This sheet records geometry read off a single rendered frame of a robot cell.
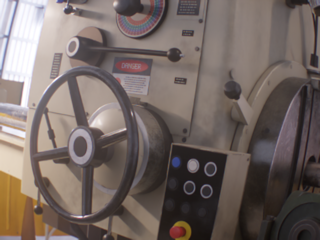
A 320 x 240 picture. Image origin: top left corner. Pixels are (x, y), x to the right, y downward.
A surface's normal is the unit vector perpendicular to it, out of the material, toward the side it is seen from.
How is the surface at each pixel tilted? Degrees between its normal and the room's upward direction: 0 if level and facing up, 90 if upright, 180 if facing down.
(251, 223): 118
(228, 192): 90
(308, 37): 90
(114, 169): 95
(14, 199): 90
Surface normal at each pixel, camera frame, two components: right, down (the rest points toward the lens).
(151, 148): 0.80, -0.05
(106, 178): -0.56, 0.42
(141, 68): -0.60, -0.08
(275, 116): -0.43, -0.59
